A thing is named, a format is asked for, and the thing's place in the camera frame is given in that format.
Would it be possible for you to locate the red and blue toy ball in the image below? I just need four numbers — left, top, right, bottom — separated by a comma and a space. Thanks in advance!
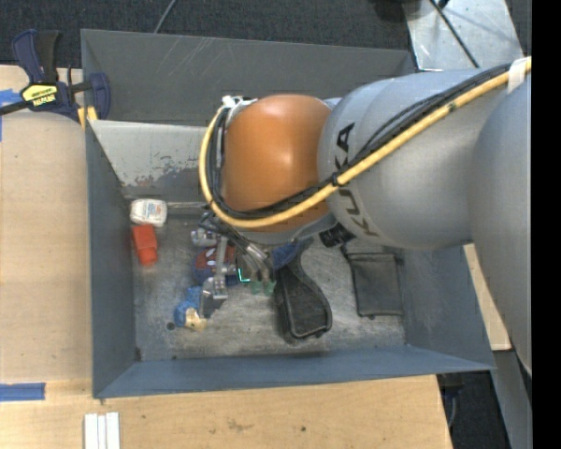
194, 245, 238, 287

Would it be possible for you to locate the grey metal bin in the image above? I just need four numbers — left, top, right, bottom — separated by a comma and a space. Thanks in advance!
79, 28, 497, 399

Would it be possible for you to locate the red-orange plastic block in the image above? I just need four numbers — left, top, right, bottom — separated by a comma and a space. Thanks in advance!
131, 224, 160, 268

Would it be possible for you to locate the pale wood board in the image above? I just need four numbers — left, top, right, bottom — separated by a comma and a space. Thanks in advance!
0, 109, 95, 386

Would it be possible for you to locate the blue toy figure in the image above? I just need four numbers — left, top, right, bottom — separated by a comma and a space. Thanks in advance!
173, 286, 209, 333

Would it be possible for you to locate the black cloth pouch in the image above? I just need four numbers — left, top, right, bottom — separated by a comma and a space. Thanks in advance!
345, 250, 405, 318

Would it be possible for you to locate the black oval pad blue handle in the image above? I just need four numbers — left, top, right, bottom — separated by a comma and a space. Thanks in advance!
269, 239, 334, 344

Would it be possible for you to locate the white printed packet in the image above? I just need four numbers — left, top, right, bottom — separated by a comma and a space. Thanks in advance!
129, 197, 168, 228

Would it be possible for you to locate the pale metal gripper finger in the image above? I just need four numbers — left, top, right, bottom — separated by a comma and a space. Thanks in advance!
197, 275, 230, 320
190, 228, 218, 248

